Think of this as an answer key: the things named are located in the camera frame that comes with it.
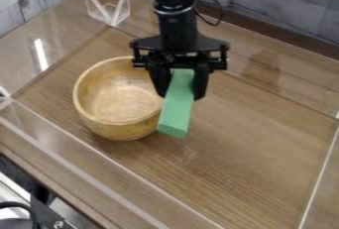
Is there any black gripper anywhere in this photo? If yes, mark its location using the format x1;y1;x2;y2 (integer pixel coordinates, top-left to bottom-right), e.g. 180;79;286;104
129;8;230;100

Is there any green rectangular block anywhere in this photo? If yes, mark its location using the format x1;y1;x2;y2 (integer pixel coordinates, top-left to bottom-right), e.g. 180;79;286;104
156;69;194;138

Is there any wooden bowl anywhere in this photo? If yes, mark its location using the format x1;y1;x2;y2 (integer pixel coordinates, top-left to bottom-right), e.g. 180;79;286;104
73;56;163;141

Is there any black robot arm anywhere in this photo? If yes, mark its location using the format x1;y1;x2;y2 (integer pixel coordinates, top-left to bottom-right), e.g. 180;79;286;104
129;0;231;100

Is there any clear acrylic corner bracket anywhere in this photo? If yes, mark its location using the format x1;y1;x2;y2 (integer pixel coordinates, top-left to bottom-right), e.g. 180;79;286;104
84;0;129;27

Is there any clear acrylic tray wall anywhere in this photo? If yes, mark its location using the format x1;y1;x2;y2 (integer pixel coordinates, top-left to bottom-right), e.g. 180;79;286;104
0;0;339;229

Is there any black metal frame bracket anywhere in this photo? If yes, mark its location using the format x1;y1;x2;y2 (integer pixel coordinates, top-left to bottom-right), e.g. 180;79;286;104
29;195;95;229

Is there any black cable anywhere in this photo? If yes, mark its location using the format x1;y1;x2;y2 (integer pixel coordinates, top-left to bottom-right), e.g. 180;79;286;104
0;201;39;229

